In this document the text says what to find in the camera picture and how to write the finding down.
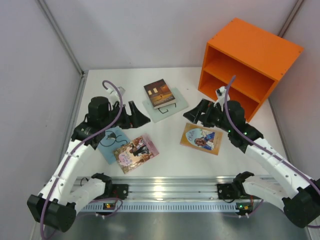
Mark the aluminium mounting rail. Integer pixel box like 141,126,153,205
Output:
69,175,311,213

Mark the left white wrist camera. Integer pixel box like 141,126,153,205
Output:
106,86,126,102

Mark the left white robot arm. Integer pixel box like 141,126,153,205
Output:
27,96,151,233

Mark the pink Shakespeare story book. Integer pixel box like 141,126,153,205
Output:
113,134,160,174

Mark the pale green Gatsby book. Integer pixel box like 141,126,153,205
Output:
142,87,189,123

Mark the orange wooden shelf cabinet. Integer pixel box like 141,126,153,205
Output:
198,18,304,122

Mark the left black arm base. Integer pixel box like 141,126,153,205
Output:
107,184,129,200

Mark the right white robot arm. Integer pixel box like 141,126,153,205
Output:
183,99,320,228

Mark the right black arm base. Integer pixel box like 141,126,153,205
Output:
216,183,241,203

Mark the purple cable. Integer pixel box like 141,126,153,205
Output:
39,80,124,240
224,74,320,228

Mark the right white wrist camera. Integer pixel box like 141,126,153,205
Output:
214,86,230,106

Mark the dark cover paperback book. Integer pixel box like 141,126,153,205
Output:
143,79,176,109

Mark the light blue booklet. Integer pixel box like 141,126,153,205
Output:
97,126,130,165

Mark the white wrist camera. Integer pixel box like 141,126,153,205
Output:
214,86,230,106
106,86,126,102

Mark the orange Othello book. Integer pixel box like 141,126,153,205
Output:
180,123,223,156

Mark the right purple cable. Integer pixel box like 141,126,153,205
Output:
224,74,320,228

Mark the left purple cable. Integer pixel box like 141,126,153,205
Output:
39,80,124,240

